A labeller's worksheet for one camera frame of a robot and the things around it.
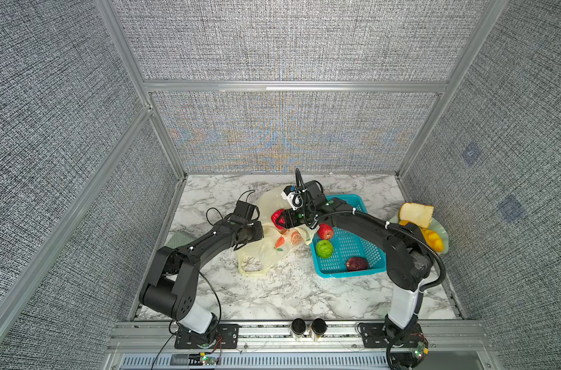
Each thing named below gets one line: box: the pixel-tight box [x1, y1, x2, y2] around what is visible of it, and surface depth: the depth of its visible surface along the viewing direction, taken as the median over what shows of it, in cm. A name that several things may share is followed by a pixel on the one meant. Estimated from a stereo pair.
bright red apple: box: [271, 208, 286, 230], surface depth 86 cm
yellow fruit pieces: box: [420, 227, 445, 253], surface depth 90 cm
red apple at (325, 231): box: [317, 222, 334, 241], surface depth 94 cm
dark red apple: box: [346, 256, 369, 272], surface depth 85 cm
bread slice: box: [398, 201, 434, 229], surface depth 97 cm
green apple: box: [315, 238, 334, 259], surface depth 90 cm
